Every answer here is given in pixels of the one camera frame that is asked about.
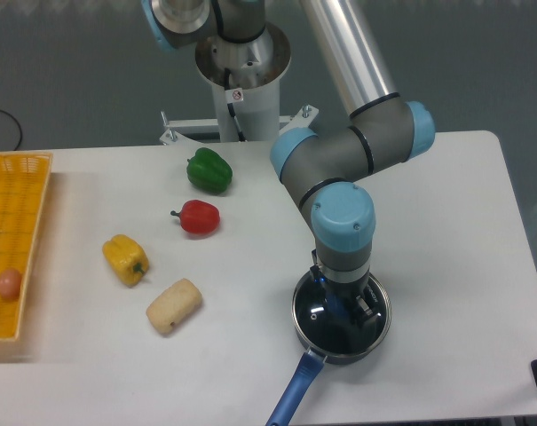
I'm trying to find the brown egg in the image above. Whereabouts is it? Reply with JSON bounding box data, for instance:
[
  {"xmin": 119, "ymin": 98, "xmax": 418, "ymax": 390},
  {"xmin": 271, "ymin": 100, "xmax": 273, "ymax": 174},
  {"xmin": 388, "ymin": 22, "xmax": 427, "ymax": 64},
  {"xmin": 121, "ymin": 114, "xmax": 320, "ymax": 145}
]
[{"xmin": 0, "ymin": 268, "xmax": 22, "ymax": 301}]

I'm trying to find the glass pot lid blue knob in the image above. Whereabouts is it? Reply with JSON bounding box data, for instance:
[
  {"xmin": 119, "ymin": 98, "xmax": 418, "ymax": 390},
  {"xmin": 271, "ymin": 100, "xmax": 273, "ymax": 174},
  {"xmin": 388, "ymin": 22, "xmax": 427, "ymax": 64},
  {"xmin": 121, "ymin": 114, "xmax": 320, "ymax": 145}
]
[{"xmin": 292, "ymin": 272, "xmax": 391, "ymax": 365}]

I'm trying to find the blue handled saucepan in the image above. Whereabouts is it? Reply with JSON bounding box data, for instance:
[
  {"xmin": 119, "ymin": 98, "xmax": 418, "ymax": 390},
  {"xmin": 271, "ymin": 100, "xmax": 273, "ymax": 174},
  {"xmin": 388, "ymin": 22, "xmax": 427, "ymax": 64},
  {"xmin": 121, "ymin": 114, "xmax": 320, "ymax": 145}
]
[{"xmin": 264, "ymin": 270, "xmax": 392, "ymax": 426}]

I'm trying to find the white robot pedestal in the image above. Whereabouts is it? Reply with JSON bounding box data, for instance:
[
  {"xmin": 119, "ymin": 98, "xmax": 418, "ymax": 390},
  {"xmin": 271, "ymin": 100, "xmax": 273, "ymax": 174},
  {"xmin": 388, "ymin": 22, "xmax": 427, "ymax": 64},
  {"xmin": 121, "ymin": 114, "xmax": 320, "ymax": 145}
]
[{"xmin": 160, "ymin": 23, "xmax": 319, "ymax": 145}]

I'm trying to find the red bell pepper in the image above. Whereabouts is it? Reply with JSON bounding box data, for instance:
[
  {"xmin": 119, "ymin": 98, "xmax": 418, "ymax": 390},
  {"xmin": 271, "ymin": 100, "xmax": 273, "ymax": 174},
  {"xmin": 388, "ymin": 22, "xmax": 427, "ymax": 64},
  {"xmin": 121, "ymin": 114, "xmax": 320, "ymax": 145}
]
[{"xmin": 170, "ymin": 200, "xmax": 220, "ymax": 235}]

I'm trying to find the yellow bell pepper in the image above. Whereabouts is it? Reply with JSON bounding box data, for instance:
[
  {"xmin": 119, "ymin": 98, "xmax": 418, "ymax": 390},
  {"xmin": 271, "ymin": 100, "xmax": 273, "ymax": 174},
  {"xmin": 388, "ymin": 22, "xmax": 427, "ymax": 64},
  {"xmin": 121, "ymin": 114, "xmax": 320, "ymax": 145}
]
[{"xmin": 102, "ymin": 234, "xmax": 149, "ymax": 287}]

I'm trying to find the black cable on floor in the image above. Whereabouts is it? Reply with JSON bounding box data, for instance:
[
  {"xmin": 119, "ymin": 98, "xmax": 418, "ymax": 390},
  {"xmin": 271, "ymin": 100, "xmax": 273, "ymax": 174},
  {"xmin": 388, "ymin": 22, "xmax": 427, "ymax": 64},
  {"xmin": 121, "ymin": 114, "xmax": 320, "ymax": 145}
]
[{"xmin": 0, "ymin": 108, "xmax": 23, "ymax": 152}]

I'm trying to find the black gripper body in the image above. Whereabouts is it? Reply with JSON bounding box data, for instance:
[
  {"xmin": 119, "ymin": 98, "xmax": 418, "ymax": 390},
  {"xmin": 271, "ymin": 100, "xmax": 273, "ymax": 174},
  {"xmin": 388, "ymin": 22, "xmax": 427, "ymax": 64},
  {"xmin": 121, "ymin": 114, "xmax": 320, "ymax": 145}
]
[{"xmin": 324, "ymin": 272, "xmax": 369, "ymax": 313}]

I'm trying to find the yellow plastic basket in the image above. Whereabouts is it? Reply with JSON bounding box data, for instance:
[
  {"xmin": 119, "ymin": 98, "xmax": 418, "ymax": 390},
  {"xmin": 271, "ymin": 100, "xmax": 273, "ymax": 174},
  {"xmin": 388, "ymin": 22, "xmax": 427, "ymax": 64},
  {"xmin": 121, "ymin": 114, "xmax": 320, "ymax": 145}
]
[{"xmin": 0, "ymin": 152, "xmax": 52, "ymax": 342}]

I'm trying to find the green bell pepper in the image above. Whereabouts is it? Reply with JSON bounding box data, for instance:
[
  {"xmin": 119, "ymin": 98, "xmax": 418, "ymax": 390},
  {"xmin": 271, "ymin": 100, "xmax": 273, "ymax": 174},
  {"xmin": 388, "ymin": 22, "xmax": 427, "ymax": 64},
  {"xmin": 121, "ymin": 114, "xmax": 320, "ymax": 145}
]
[{"xmin": 186, "ymin": 147, "xmax": 233, "ymax": 194}]

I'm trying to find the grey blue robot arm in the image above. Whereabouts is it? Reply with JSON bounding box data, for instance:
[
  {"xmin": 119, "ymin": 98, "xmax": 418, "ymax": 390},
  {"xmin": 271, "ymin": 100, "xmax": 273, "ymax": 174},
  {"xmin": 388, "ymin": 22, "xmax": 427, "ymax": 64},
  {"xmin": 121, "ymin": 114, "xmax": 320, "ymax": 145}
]
[{"xmin": 142, "ymin": 1, "xmax": 435, "ymax": 320}]

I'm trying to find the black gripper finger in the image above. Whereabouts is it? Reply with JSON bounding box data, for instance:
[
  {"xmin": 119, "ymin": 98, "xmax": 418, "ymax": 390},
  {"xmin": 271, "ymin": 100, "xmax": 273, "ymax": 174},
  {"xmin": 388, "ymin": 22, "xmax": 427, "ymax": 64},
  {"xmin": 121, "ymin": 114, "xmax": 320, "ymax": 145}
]
[
  {"xmin": 309, "ymin": 249, "xmax": 327, "ymax": 288},
  {"xmin": 350, "ymin": 295, "xmax": 383, "ymax": 331}
]

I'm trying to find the black cable on pedestal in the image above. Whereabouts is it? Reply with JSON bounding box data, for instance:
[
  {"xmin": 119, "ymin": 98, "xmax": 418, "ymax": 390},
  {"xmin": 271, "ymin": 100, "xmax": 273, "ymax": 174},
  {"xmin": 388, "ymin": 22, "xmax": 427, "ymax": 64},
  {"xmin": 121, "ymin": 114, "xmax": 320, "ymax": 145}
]
[{"xmin": 224, "ymin": 66, "xmax": 249, "ymax": 143}]

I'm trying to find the beige bread loaf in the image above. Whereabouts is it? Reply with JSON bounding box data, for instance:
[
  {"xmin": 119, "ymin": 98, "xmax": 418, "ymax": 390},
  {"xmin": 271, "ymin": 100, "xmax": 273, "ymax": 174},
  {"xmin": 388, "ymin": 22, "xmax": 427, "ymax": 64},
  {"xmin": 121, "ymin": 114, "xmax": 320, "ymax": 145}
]
[{"xmin": 146, "ymin": 279, "xmax": 202, "ymax": 335}]

